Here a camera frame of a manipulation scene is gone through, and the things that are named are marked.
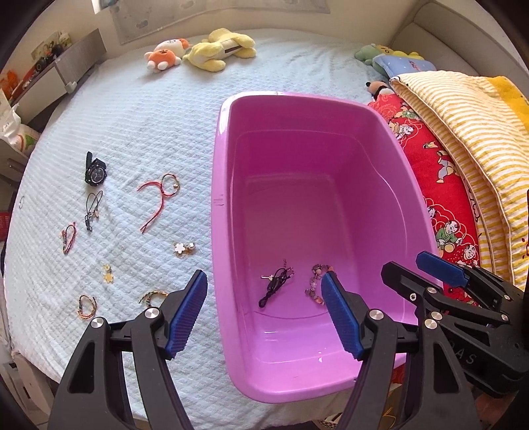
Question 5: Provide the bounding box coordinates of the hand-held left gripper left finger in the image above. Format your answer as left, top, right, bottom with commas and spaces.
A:
47, 270, 209, 430

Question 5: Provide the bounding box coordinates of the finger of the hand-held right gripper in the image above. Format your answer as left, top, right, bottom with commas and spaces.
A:
416, 250, 518, 309
380, 260, 454, 326

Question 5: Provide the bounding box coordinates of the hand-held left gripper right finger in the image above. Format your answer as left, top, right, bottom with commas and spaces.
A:
321, 271, 483, 430

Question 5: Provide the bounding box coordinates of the pink plastic basin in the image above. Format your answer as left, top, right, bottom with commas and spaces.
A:
211, 92, 445, 404

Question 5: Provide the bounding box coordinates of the multicolour braided red-cord bracelet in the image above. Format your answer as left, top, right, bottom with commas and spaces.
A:
61, 222, 78, 254

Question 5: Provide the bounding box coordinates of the red printed quilt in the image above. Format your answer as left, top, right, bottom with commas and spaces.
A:
368, 93, 482, 302

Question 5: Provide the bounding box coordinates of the yellow striped quilt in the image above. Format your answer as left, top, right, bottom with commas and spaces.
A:
390, 71, 529, 290

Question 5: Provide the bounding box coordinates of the black wrist watch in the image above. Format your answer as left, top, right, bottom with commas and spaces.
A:
84, 151, 108, 186

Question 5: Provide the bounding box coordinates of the small black-eared plush toy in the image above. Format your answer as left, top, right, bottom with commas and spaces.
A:
364, 79, 393, 102

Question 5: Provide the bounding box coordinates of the light blue quilted bedspread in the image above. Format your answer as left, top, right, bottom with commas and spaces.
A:
2, 27, 397, 430

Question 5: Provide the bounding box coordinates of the blue printed pillow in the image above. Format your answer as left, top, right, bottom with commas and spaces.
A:
372, 55, 438, 79

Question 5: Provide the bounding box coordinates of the yellow bear plush toy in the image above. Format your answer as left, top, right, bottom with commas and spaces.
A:
382, 45, 420, 59

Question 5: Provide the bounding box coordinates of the green plush toy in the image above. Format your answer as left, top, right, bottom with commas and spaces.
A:
354, 43, 391, 66

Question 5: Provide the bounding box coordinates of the grey padded headboard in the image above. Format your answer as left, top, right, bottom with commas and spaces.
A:
390, 0, 529, 79

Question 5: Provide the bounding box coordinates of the white plastic bag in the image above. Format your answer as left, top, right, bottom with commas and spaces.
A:
0, 89, 42, 155

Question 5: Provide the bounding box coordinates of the orange and white plush toy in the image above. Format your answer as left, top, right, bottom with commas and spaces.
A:
144, 37, 193, 74

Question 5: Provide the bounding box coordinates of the grey nightstand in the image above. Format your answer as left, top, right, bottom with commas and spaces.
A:
8, 29, 104, 125

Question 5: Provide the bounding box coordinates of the pale blue printed sill cloth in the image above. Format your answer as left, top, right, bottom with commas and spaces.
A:
109, 0, 337, 45

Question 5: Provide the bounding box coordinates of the picture card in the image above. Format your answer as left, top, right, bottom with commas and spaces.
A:
31, 32, 73, 59

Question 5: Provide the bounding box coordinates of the gold braided bracelet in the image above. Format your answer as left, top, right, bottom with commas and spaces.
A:
138, 290, 169, 307

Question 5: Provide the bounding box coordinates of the brown beaded bracelet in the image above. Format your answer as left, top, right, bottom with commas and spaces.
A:
305, 263, 335, 307

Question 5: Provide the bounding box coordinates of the black cord necklace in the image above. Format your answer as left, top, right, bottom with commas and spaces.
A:
258, 260, 296, 309

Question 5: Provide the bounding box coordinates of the orange braided bracelet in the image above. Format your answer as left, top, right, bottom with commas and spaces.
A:
77, 294, 99, 319

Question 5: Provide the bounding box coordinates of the red string bracelet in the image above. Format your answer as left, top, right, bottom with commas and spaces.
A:
137, 173, 183, 234

